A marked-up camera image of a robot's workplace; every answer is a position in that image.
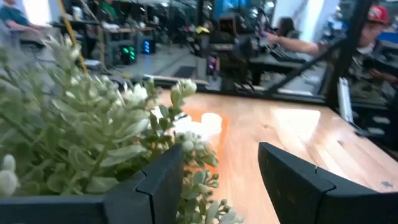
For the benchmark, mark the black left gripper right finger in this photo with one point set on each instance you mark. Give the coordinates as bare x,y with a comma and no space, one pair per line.
311,202

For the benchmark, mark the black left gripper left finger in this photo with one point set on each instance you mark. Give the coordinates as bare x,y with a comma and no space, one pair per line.
77,211

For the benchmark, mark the artificial plant in black pot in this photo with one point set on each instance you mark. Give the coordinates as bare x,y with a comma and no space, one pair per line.
77,124

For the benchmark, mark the black desk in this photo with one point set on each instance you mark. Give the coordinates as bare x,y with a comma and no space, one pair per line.
273,63

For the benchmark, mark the person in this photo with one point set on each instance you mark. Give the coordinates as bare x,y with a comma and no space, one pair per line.
109,9
286,27
298,45
12,15

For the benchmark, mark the computer with green lights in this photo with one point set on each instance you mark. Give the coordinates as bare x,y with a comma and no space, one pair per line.
129,53

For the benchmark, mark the computer with purple lights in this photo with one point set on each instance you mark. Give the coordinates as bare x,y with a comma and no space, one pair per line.
212,63

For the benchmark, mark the yellow pole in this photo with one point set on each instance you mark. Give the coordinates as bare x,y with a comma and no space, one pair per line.
71,32

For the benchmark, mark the computer with blue lights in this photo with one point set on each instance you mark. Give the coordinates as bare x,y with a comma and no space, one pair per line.
148,46

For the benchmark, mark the wooden desk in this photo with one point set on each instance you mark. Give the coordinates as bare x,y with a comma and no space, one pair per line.
124,30

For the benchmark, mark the red cap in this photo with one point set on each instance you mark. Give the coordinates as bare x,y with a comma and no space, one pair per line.
377,14

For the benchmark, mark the small yellow object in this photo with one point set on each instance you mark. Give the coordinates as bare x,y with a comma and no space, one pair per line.
202,30

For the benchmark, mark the silver aluminium bracket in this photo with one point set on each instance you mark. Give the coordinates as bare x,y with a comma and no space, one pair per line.
344,99

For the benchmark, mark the black metal table frame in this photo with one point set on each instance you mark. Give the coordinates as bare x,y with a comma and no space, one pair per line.
351,40

